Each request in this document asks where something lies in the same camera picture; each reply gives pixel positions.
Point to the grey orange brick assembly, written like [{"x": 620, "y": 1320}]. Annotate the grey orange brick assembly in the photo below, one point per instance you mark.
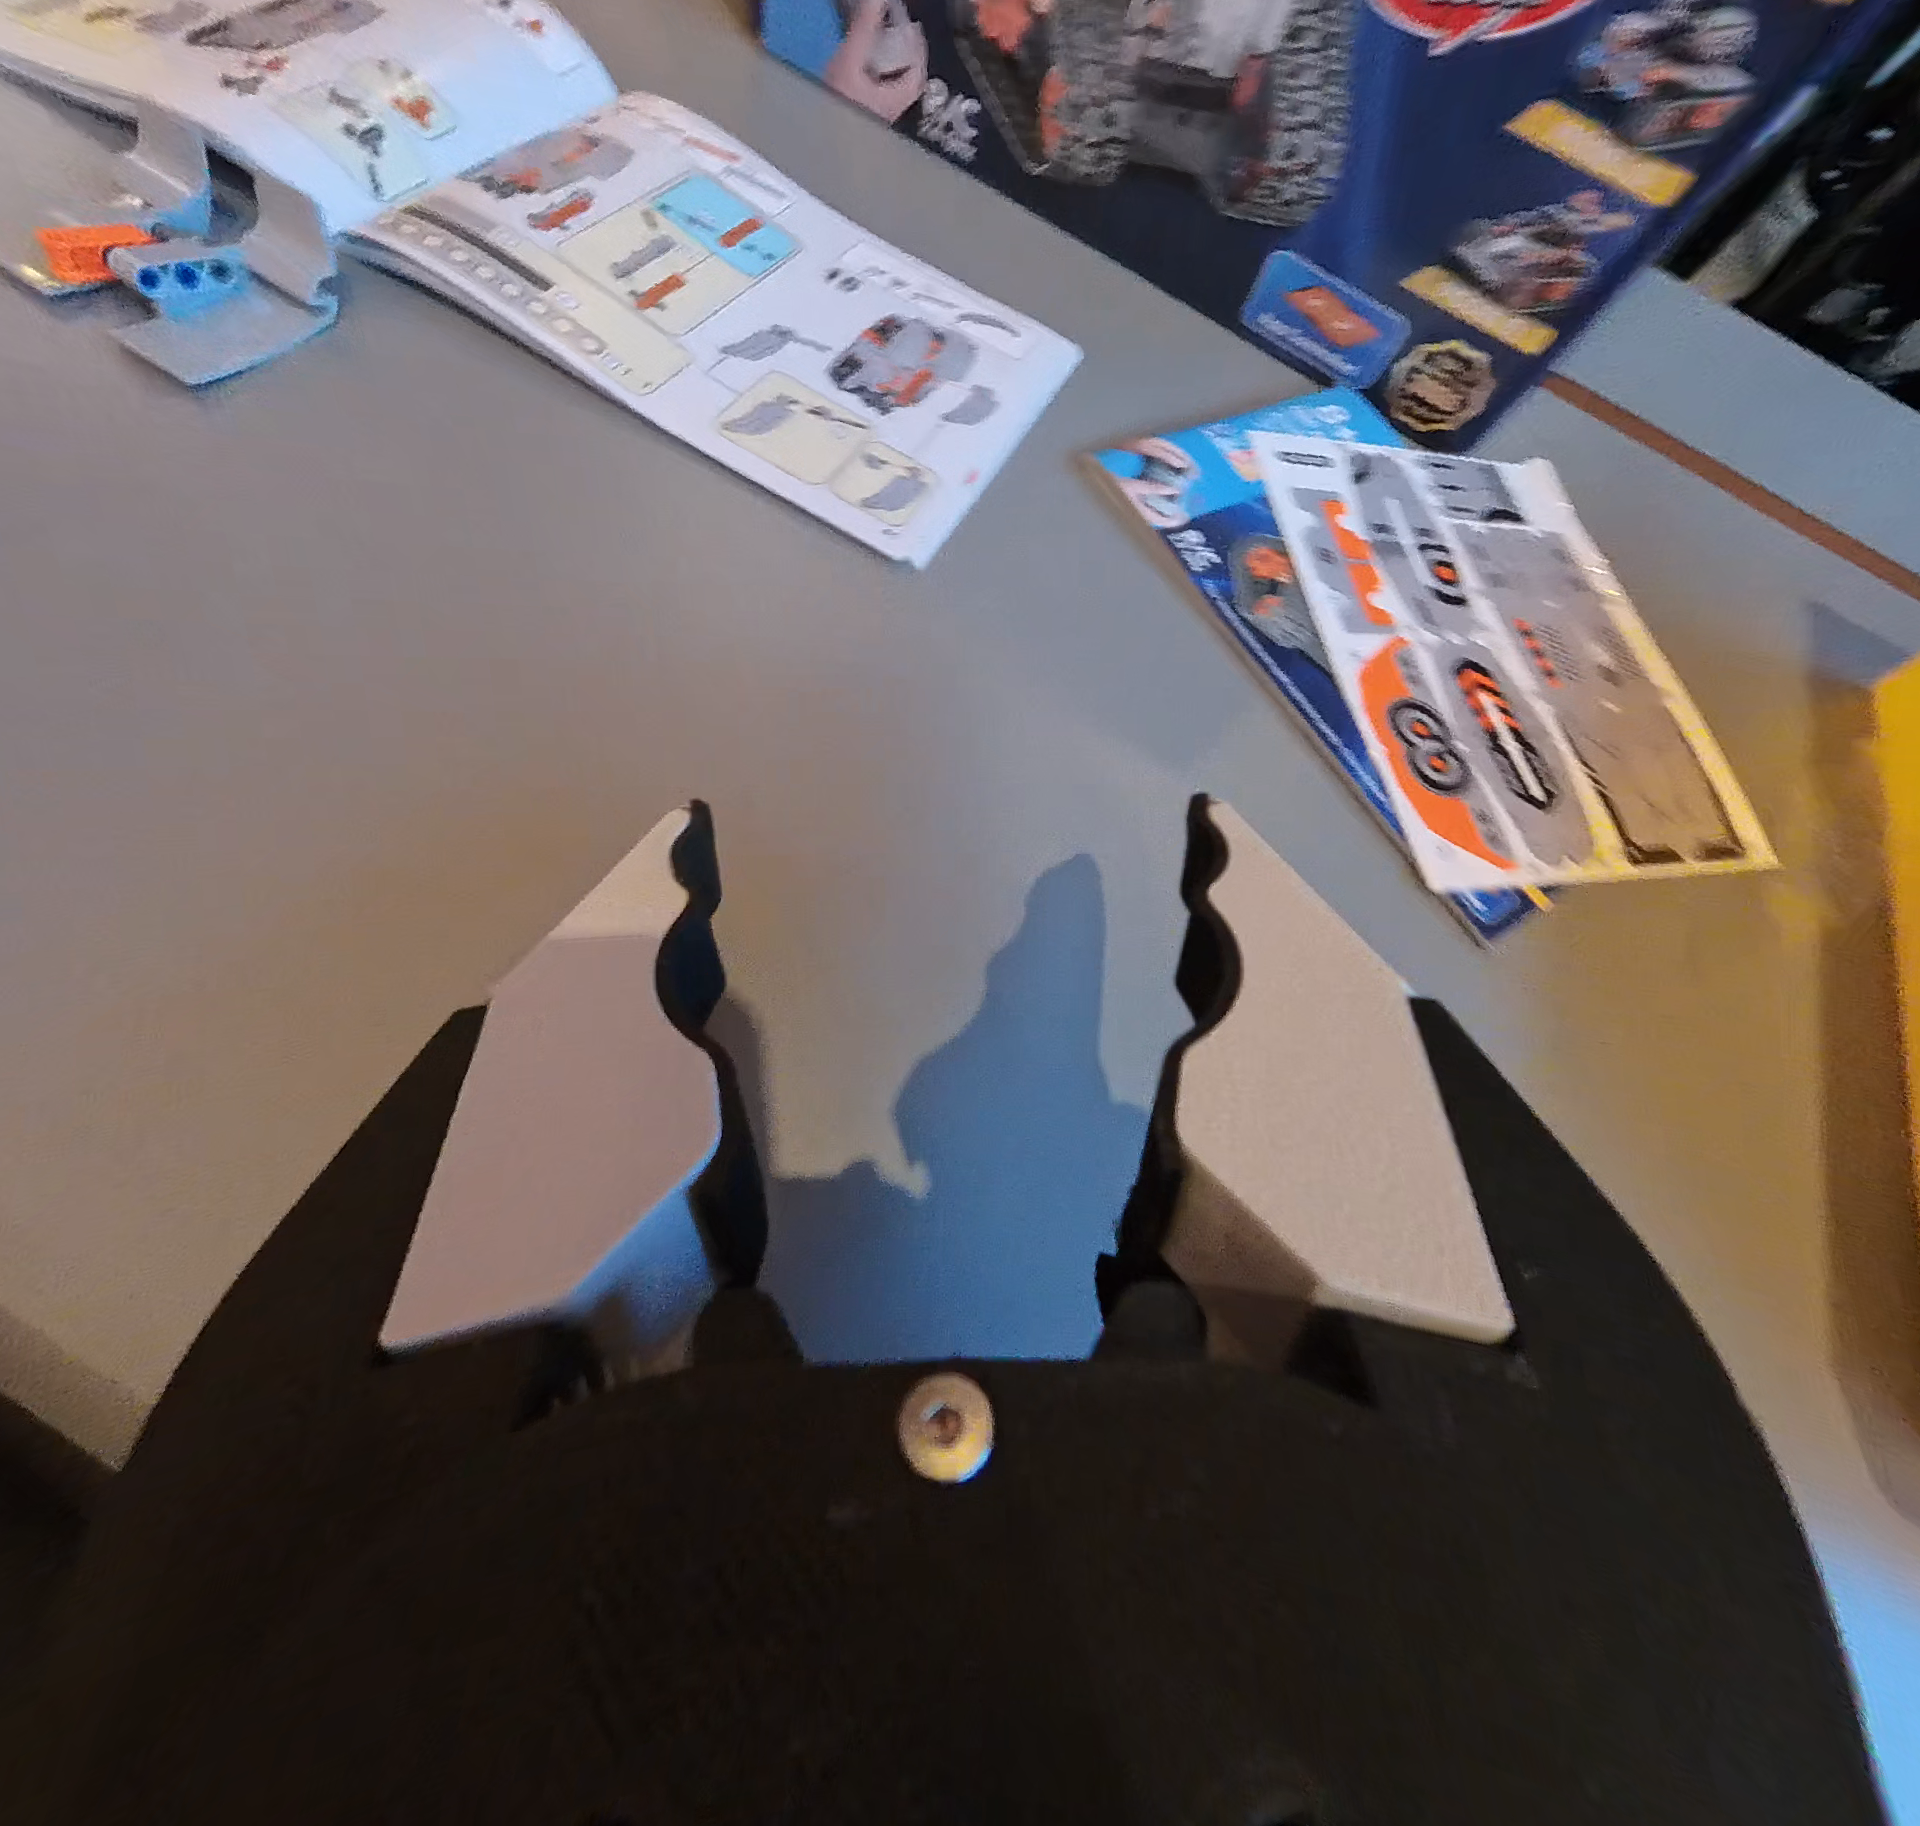
[{"x": 180, "y": 267}]

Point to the blue closed booklet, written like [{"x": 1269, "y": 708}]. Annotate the blue closed booklet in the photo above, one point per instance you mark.
[{"x": 1200, "y": 536}]

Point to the blue toy robot box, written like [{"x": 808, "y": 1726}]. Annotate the blue toy robot box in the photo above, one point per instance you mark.
[{"x": 1351, "y": 130}]

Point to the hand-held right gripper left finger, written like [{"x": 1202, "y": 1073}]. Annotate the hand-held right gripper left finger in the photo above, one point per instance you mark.
[{"x": 570, "y": 1107}]

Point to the sticker sheet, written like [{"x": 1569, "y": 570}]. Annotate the sticker sheet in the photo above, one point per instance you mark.
[{"x": 1560, "y": 657}]

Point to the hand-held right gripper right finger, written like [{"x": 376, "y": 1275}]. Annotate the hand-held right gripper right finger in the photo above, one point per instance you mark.
[{"x": 1321, "y": 1107}]

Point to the yellow box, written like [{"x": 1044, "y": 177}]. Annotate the yellow box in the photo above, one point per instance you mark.
[{"x": 1899, "y": 866}]

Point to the open instruction booklet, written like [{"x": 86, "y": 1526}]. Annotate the open instruction booklet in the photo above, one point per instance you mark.
[{"x": 631, "y": 237}]

